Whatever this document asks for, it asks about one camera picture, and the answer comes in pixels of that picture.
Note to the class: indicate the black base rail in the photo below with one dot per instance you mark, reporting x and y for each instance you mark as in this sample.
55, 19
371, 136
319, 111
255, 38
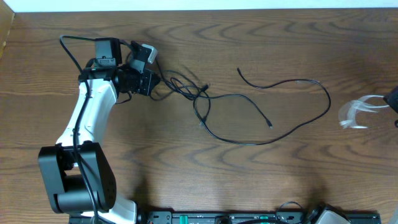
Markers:
283, 214

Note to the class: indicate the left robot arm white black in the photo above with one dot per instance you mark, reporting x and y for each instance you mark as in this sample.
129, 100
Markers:
77, 176

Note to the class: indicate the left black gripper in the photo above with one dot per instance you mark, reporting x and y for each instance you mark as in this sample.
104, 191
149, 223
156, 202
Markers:
147, 86

